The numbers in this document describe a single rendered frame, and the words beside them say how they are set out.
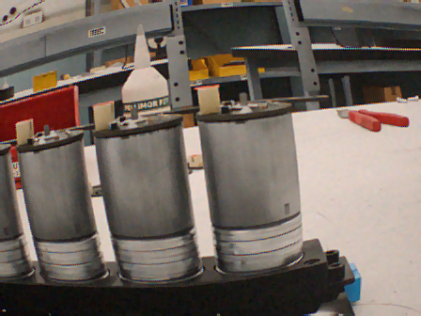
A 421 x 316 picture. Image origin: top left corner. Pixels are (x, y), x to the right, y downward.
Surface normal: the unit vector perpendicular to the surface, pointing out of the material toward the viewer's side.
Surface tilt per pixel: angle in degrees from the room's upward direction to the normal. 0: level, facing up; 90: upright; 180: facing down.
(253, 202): 90
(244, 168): 90
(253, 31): 90
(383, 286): 0
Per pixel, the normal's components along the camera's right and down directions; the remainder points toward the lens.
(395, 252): -0.12, -0.98
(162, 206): 0.38, 0.09
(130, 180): -0.13, 0.17
